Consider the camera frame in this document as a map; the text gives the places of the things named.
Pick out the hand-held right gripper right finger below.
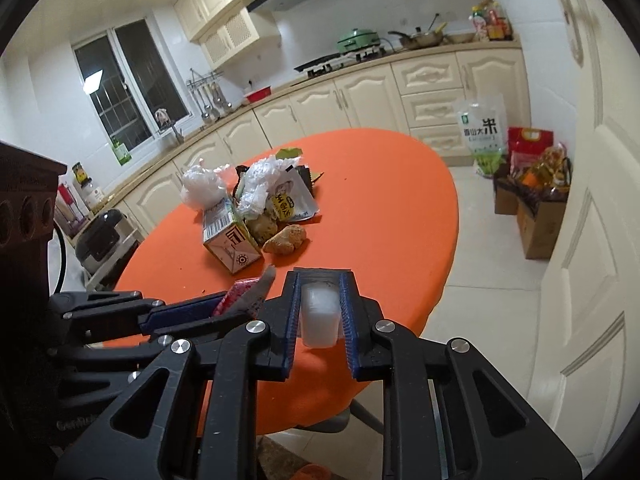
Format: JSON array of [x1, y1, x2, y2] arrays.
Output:
[[340, 269, 583, 480]]

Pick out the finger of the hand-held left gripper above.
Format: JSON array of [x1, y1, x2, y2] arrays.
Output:
[[47, 290, 227, 336], [80, 312, 256, 348]]

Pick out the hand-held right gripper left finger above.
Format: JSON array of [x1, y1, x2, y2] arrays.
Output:
[[55, 269, 306, 480]]

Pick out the translucent white plastic block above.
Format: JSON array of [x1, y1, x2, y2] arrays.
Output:
[[297, 269, 351, 350]]

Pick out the red snack packet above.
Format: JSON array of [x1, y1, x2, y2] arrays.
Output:
[[212, 264, 278, 318]]

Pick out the white printed snack packet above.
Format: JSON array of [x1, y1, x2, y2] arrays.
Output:
[[265, 175, 321, 223]]

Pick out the printed drink carton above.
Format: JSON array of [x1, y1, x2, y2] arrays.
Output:
[[202, 197, 263, 273]]

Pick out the black rice cooker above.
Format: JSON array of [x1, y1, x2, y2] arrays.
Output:
[[75, 209, 141, 273]]

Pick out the white crumpled plastic bag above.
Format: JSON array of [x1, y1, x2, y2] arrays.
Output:
[[180, 159, 231, 211]]

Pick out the round table orange cloth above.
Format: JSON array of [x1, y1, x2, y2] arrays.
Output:
[[112, 129, 460, 436]]

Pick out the glass jar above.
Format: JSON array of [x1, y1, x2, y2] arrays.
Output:
[[82, 177, 106, 213]]

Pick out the clear crumpled plastic bag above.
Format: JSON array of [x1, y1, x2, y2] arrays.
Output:
[[237, 156, 291, 218]]

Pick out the black wrapper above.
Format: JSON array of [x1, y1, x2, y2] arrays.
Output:
[[295, 165, 323, 191]]

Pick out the green bottle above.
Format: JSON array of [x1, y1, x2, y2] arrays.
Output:
[[111, 136, 132, 166]]

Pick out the metal faucet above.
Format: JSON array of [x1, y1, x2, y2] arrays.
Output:
[[154, 108, 185, 145]]

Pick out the dark wooden cabinet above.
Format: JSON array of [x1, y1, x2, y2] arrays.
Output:
[[0, 141, 68, 301]]

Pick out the cardboard box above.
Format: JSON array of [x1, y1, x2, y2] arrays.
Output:
[[515, 190, 568, 261], [492, 170, 521, 216]]

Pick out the utensil rack with ladles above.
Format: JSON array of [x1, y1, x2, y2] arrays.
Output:
[[187, 67, 236, 126]]

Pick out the window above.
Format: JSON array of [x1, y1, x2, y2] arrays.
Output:
[[72, 19, 193, 153]]

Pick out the white rice bag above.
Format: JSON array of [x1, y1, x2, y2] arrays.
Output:
[[455, 95, 507, 177]]

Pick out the cream lower kitchen cabinets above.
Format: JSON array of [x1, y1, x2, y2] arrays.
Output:
[[102, 40, 532, 261]]

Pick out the cooking oil bottle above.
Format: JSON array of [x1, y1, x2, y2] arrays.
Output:
[[520, 142, 571, 196]]

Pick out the red rice bag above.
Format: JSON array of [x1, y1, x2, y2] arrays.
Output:
[[507, 126, 555, 181]]

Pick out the white door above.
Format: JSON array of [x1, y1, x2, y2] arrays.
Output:
[[525, 0, 640, 471]]

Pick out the black gas stove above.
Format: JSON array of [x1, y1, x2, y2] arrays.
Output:
[[293, 50, 388, 78]]

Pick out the cream lattice door cabinet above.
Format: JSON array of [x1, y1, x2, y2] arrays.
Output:
[[199, 7, 281, 68]]

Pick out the green electric pot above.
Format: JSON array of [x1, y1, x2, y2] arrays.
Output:
[[336, 27, 381, 55]]

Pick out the steel wok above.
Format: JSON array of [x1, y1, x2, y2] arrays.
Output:
[[387, 24, 448, 50]]

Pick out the group of condiment bottles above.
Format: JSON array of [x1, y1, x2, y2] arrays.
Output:
[[469, 0, 515, 42]]

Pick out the black cable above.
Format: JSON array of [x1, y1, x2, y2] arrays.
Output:
[[47, 232, 68, 293]]

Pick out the metal door handle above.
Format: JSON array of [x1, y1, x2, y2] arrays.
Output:
[[545, 0, 601, 66]]

